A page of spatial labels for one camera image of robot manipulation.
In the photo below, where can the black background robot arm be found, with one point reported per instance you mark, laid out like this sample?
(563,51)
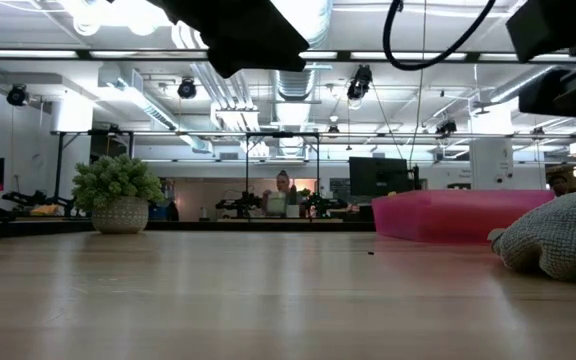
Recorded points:
(323,204)
(28,200)
(240,204)

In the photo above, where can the white cup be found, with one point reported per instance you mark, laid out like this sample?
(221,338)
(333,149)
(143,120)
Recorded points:
(293,211)

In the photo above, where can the grey microfiber towel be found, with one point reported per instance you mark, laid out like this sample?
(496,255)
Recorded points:
(563,235)

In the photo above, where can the pink plastic tray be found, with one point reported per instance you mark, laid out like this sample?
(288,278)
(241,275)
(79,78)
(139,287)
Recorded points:
(443,215)

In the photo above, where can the black metal rack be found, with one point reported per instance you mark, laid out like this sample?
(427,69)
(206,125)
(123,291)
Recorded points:
(59,165)

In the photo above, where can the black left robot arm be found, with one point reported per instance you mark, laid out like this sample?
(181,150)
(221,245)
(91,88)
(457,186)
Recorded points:
(248,35)

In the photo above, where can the green plant in patterned pot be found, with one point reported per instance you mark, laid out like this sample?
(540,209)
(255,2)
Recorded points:
(118,195)

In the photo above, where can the person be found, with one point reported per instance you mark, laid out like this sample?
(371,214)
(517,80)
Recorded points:
(280,192)
(559,184)

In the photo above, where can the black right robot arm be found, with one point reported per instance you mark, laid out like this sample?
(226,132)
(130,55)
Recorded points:
(568,40)

